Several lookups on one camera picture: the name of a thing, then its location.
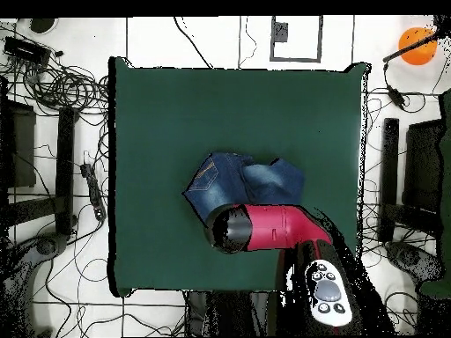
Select blue denim jeans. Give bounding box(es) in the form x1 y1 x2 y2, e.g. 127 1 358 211
181 151 307 227

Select dark green table cloth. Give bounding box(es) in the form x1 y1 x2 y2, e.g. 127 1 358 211
108 55 371 297

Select black power strip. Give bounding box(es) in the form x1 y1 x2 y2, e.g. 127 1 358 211
79 162 107 222

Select black stand foot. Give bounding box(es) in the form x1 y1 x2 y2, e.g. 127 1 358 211
378 117 400 243
55 106 79 236

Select grey chair base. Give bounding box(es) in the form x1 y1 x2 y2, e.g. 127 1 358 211
6 231 70 279
385 240 446 283

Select black power adapter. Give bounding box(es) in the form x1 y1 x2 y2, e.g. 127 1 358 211
386 84 407 109

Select dark box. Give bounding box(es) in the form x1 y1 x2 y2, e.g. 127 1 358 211
403 118 446 212
0 99 37 189

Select dark green hanging cloth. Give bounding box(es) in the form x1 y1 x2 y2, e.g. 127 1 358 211
418 89 451 299

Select black rod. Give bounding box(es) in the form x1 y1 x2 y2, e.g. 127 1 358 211
381 29 441 63

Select orange round object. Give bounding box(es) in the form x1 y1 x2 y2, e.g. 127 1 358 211
397 26 439 67

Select black device box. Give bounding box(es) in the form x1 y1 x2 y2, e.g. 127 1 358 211
3 35 52 68

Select dark round object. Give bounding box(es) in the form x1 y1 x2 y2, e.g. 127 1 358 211
30 18 58 35

